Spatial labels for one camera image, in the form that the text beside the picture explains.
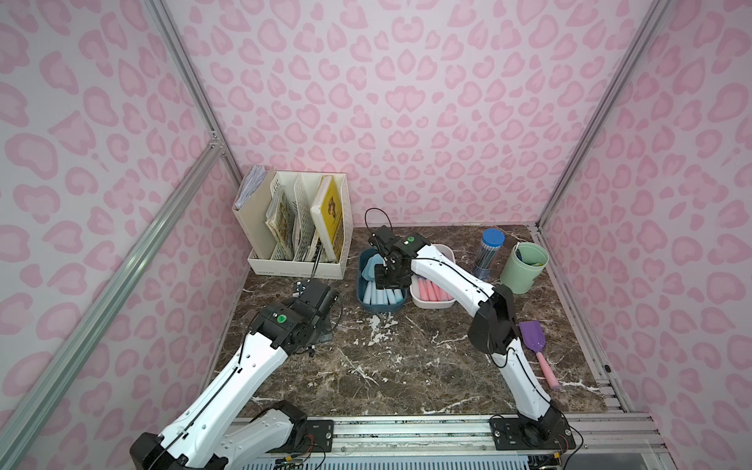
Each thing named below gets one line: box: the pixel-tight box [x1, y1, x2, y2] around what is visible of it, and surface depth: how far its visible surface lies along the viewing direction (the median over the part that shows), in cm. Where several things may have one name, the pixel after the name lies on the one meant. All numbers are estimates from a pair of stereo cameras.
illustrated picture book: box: [265, 190, 294, 260], surface depth 99 cm
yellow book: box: [309, 175, 345, 263], surface depth 99 cm
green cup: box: [500, 241, 550, 294], surface depth 97 cm
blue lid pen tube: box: [471, 228, 507, 282], surface depth 94 cm
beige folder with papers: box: [232, 164, 278, 260], surface depth 94 cm
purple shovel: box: [518, 320, 561, 390], surface depth 90 cm
